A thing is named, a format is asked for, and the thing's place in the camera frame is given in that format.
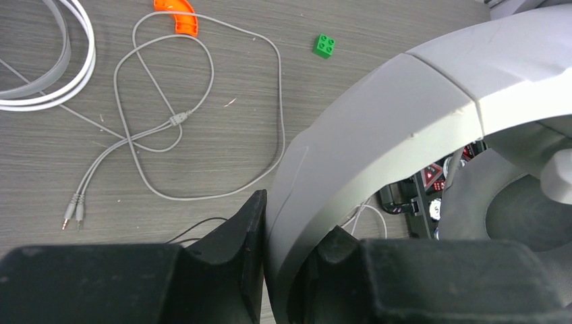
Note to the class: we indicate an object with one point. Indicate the red translucent die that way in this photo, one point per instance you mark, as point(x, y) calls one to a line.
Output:
point(439, 185)

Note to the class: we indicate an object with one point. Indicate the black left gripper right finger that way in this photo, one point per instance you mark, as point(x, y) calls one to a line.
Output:
point(346, 280)

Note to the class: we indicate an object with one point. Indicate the green toy brick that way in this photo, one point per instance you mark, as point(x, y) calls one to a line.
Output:
point(324, 46)

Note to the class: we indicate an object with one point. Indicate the small white headphones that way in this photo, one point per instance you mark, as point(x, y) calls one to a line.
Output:
point(48, 53)

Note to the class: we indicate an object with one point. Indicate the black poker chip case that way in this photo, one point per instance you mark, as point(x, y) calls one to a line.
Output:
point(421, 208)

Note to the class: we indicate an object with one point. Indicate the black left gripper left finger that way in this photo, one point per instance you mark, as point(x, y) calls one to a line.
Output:
point(217, 279)

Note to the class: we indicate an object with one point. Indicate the orange curved plastic piece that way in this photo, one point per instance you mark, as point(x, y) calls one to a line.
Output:
point(183, 23)

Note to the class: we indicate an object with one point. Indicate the triangular all-in button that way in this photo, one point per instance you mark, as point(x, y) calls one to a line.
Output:
point(430, 174)

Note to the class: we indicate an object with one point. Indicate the large white grey headphones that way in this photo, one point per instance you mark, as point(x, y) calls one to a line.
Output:
point(417, 107)

